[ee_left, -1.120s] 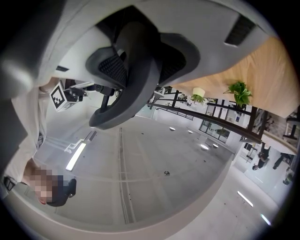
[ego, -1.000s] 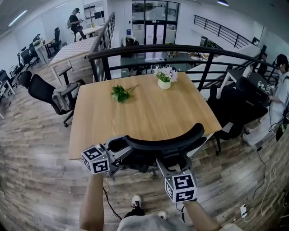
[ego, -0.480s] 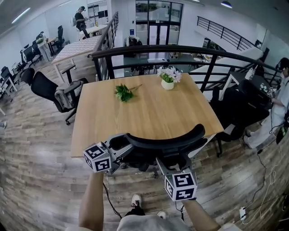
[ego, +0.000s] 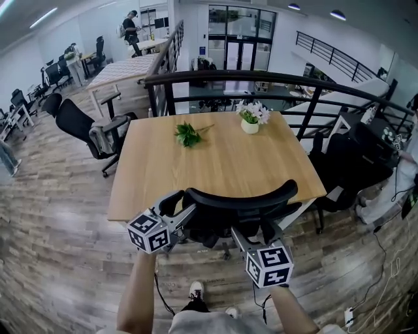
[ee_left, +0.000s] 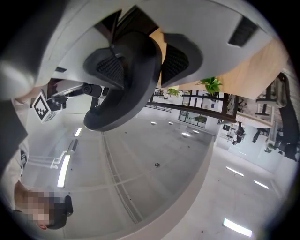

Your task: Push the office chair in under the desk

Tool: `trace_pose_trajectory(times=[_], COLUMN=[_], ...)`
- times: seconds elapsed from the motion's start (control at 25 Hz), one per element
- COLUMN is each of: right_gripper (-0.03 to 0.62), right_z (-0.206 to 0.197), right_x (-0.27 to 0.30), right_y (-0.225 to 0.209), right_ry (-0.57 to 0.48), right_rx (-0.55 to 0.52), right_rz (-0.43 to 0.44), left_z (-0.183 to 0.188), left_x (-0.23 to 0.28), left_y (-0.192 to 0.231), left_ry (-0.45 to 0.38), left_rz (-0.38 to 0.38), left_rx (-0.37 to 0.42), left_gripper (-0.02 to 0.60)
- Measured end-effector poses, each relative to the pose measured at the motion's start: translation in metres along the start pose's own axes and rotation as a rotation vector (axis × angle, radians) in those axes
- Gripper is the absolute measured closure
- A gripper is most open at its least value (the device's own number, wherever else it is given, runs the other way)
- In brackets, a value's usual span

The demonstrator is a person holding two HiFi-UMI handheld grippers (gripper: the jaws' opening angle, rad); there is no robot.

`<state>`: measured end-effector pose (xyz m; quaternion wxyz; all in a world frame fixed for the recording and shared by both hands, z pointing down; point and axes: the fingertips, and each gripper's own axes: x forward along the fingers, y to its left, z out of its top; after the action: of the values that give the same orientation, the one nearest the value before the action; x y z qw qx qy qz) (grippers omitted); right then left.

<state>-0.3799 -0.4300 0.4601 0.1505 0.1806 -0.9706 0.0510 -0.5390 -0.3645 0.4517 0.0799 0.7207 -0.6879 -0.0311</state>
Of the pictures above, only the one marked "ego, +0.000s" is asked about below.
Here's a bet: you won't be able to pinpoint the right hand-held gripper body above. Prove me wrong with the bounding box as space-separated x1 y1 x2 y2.
240 240 295 289

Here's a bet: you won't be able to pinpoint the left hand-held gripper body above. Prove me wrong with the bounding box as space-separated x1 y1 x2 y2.
126 208 189 255

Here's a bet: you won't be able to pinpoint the person's right forearm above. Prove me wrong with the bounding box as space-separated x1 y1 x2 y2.
268 284 320 334

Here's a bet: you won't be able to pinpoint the person's left forearm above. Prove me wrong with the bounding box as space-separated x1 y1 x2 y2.
116 250 158 334

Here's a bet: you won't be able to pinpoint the wooden desk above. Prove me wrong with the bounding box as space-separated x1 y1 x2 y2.
107 110 328 223

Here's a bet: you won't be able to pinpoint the black mesh office chair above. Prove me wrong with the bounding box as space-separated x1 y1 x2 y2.
308 121 395 235

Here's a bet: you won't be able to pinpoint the black chair with grey cloth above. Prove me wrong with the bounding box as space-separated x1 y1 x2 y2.
41 92 138 179

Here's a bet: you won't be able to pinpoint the black office chair with headrest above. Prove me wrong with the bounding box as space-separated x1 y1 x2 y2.
88 35 107 73

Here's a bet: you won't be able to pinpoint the black desk chair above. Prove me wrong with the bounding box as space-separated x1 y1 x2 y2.
32 62 72 99

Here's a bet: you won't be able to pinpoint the person's white left shoe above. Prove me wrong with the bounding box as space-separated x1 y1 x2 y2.
189 281 206 301

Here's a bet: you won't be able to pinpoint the person's grey shorts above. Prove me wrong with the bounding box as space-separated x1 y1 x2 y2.
168 311 347 334

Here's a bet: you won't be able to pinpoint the green leafy sprig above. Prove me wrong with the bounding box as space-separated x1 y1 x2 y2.
173 121 216 149

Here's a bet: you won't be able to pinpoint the person's black trouser leg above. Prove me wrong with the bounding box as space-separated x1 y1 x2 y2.
180 297 210 314

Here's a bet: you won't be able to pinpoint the white pot with pale flowers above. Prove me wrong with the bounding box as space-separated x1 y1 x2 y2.
235 100 272 135

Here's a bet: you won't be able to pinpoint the white table with patterned top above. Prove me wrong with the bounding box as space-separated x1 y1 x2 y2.
86 53 161 119

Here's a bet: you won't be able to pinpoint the black metal railing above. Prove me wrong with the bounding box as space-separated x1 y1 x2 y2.
137 19 416 154

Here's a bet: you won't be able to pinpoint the glass double door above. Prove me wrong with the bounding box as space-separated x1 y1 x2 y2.
207 4 278 72

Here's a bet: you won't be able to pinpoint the black stair railing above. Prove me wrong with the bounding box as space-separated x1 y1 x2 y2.
295 30 383 84

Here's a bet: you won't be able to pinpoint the long ceiling light strip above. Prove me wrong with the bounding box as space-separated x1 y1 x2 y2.
29 7 59 29

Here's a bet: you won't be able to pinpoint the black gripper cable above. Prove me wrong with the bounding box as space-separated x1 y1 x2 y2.
153 273 177 316
252 282 272 327

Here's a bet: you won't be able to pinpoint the black floor cable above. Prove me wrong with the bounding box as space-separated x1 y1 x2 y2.
351 162 416 311

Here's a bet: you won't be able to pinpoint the white floor cable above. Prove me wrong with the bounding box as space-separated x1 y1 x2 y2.
349 241 418 334

